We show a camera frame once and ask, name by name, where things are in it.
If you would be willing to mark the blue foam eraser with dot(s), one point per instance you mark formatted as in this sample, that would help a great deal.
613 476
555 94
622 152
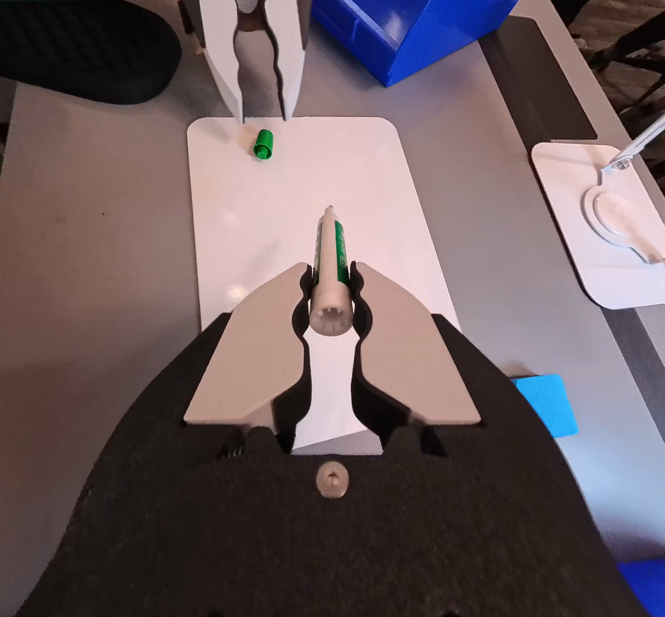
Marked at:
545 404

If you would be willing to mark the white metal document stand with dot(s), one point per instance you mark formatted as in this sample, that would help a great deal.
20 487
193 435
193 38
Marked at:
566 201

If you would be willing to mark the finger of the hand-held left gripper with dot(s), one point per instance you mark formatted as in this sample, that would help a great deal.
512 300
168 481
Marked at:
291 40
218 40

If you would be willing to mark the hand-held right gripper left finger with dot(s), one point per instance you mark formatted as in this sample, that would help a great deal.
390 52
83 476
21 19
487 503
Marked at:
249 362

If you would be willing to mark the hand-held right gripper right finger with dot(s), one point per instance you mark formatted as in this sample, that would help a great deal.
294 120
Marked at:
415 362

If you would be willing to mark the black desk mat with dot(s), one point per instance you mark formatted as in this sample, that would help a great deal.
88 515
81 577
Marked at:
540 87

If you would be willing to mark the green marker cap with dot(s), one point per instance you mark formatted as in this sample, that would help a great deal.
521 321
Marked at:
263 145

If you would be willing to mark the blue plastic bin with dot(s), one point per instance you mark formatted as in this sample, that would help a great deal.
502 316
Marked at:
441 30
647 591

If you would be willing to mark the small white whiteboard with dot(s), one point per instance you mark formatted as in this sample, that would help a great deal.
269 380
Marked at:
311 175

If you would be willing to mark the green whiteboard marker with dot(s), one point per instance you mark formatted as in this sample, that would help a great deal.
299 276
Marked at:
330 274

